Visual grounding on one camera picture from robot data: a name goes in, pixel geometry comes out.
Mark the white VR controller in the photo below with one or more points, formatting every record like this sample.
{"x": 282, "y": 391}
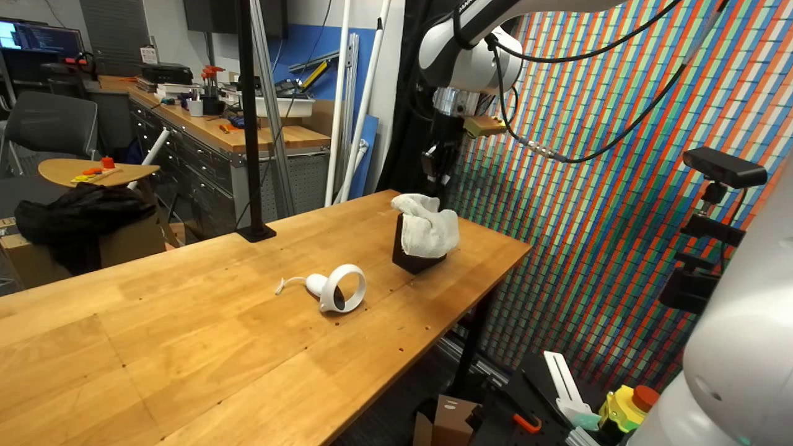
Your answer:
{"x": 330, "y": 290}

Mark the white tray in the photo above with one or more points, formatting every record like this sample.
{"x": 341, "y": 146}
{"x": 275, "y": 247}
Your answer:
{"x": 286, "y": 105}

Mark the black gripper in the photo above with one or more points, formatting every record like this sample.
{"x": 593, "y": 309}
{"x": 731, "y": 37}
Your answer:
{"x": 446, "y": 138}

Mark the small orange object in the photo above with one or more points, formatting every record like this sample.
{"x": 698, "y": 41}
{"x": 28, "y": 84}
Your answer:
{"x": 102, "y": 163}

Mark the white metal bracket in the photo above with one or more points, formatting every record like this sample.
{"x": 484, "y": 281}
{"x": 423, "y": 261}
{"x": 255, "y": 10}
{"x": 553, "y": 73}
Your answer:
{"x": 566, "y": 384}

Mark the black vertical pole stand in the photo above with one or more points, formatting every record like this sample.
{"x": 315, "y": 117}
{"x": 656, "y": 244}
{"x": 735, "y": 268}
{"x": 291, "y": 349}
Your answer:
{"x": 251, "y": 125}

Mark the multicolour patterned backdrop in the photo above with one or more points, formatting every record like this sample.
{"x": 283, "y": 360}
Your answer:
{"x": 612, "y": 247}

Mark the yellow red emergency stop button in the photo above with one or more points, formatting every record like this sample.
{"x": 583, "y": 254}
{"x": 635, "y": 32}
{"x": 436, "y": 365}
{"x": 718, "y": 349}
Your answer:
{"x": 628, "y": 410}

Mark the white pipe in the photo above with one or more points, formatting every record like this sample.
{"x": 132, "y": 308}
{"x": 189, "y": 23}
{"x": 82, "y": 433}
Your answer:
{"x": 363, "y": 107}
{"x": 339, "y": 107}

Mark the black table leg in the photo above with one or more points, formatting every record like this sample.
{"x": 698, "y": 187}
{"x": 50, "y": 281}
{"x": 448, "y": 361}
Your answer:
{"x": 473, "y": 354}

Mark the black perforated box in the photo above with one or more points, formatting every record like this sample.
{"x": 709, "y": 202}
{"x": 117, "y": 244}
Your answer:
{"x": 412, "y": 262}

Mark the computer monitor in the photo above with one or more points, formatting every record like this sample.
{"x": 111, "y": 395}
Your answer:
{"x": 38, "y": 37}

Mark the black curtain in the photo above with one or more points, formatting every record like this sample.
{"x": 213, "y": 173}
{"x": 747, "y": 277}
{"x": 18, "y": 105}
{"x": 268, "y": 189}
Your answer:
{"x": 406, "y": 125}

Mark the grey metal pole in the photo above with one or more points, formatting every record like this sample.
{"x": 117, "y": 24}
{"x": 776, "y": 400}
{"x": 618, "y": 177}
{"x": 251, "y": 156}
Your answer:
{"x": 275, "y": 114}

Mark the yellow-green wrist camera box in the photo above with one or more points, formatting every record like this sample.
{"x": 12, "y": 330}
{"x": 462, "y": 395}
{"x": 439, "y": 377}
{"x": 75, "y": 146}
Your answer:
{"x": 488, "y": 125}

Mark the white towel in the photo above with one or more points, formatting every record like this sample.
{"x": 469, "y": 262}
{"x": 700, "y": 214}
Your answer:
{"x": 424, "y": 225}

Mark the black camera stand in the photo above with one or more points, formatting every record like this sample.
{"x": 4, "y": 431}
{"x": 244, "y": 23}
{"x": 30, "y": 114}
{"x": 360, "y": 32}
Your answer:
{"x": 703, "y": 272}

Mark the black exterior camera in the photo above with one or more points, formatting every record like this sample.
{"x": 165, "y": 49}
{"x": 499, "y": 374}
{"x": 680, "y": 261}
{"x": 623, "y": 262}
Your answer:
{"x": 722, "y": 167}

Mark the wooden-top workbench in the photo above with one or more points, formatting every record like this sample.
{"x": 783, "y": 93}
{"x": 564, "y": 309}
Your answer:
{"x": 206, "y": 156}

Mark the dark grey office chair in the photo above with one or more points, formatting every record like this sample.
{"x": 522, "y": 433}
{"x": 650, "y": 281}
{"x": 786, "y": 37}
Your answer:
{"x": 50, "y": 125}

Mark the red item in dark pot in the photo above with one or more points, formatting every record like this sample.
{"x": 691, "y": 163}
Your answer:
{"x": 213, "y": 88}

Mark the round wooden stool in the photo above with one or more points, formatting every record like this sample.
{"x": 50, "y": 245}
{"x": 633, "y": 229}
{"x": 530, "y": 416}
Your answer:
{"x": 91, "y": 173}

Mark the black bag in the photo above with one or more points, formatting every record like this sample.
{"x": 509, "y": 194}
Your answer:
{"x": 79, "y": 224}

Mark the large brown cardboard box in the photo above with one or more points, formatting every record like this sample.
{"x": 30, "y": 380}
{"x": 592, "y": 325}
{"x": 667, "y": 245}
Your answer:
{"x": 126, "y": 239}

